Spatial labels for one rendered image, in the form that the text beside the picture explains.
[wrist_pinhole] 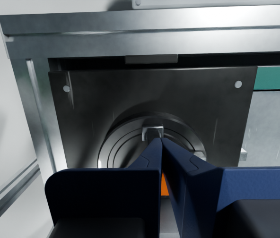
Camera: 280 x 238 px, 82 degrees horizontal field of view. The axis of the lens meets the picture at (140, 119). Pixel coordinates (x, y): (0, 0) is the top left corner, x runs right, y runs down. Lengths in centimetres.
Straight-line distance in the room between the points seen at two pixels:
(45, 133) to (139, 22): 19
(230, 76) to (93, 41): 16
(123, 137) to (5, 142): 30
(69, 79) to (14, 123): 23
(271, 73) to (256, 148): 13
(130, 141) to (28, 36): 17
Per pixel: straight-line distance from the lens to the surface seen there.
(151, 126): 18
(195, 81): 20
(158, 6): 21
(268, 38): 25
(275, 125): 34
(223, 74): 21
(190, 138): 20
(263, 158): 36
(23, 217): 57
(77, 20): 22
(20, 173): 32
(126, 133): 19
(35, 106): 25
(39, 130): 26
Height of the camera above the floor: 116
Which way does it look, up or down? 71 degrees down
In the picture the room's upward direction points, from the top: 177 degrees counter-clockwise
